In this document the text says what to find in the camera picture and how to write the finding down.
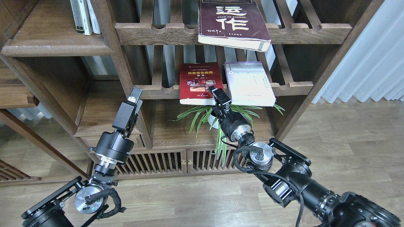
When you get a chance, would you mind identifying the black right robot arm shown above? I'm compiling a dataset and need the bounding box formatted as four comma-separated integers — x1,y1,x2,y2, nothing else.
208,86,401,227

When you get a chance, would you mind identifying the small wooden drawer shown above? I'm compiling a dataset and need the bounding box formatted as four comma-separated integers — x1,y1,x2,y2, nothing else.
81,135,146,151

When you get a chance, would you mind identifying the maroon book with white characters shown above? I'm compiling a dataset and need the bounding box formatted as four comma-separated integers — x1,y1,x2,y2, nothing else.
198,0,271,52

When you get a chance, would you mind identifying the green spider plant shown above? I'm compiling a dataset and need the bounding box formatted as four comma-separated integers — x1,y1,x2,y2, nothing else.
171,104,285,167

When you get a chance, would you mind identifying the dark wooden bookshelf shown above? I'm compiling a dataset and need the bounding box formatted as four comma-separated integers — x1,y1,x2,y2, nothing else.
0,0,386,186

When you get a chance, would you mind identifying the white plant pot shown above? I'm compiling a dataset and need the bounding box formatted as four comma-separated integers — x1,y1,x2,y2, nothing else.
208,115,220,129

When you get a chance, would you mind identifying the red paperback book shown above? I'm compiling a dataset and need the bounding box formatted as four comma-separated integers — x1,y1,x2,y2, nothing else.
179,62,223,105

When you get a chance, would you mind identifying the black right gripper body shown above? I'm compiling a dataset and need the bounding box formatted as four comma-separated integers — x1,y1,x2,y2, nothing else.
212,90,253,142

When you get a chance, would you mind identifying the left slatted cabinet door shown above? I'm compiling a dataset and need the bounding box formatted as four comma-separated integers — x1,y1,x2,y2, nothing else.
116,150,187,180

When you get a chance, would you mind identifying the white upright book right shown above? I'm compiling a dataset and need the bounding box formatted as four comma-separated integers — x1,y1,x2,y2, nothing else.
87,0,101,34

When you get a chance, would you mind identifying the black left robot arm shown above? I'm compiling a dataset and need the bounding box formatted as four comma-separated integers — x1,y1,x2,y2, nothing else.
21,87,142,227

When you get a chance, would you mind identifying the white upright book middle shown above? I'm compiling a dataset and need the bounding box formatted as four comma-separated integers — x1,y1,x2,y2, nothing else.
78,0,93,36

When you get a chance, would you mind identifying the white window curtain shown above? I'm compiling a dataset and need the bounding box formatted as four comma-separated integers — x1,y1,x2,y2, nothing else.
312,0,404,104

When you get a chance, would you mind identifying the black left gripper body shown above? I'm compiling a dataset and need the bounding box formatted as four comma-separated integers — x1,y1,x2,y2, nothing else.
89,102,138,164

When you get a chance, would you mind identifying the white upright book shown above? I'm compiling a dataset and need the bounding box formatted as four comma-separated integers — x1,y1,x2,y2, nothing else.
78,0,93,36
87,0,101,34

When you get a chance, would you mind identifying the grey upright book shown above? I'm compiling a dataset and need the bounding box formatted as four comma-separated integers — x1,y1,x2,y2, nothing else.
70,0,85,34

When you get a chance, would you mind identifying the white lavender paperback book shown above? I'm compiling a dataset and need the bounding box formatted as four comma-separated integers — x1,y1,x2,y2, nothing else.
224,61,276,107

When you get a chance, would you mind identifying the slatted cabinet door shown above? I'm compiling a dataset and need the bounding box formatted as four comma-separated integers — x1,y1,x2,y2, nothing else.
116,150,187,180
181,147,241,175

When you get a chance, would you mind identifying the right slatted cabinet door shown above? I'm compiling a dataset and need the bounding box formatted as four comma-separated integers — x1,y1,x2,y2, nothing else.
181,147,241,175

